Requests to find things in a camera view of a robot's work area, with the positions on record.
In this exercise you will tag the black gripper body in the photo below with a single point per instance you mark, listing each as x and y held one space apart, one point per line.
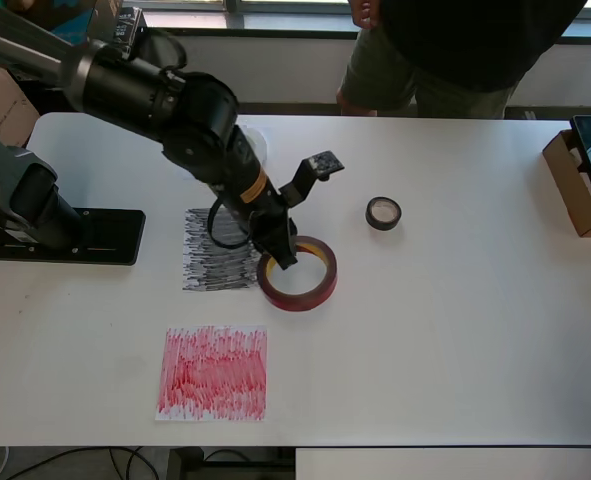
277 222

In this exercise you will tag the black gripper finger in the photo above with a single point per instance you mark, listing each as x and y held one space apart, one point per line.
263 242
285 252

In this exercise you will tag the red Scotch tape roll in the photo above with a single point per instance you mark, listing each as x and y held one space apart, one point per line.
300 302

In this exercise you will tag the white tape roll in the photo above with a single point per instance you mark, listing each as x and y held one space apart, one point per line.
260 145

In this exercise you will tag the black electrical tape roll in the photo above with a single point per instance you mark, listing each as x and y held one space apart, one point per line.
382 228

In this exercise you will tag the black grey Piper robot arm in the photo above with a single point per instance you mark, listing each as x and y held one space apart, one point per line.
125 85

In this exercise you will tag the person's right hand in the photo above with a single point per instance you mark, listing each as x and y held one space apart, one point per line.
366 12

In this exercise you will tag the black scribbled paper sheet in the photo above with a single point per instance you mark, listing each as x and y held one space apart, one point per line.
200 270

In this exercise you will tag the red scribbled paper sheet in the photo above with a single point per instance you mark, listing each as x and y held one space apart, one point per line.
215 375

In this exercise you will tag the small black box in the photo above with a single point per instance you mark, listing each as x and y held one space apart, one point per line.
129 25

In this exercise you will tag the person in dark shirt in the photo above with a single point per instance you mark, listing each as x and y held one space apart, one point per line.
465 40

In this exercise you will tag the white panel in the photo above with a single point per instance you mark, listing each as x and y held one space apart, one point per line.
450 465

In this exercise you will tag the black box with teal print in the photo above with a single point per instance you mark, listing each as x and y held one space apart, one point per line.
75 25

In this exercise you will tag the open cardboard box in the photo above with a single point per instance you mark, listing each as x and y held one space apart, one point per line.
570 200

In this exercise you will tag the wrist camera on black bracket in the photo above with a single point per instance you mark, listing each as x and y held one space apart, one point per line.
325 162

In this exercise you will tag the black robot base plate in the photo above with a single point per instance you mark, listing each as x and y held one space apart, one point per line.
120 235

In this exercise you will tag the black table leg frame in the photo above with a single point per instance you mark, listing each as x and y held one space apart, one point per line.
185 465

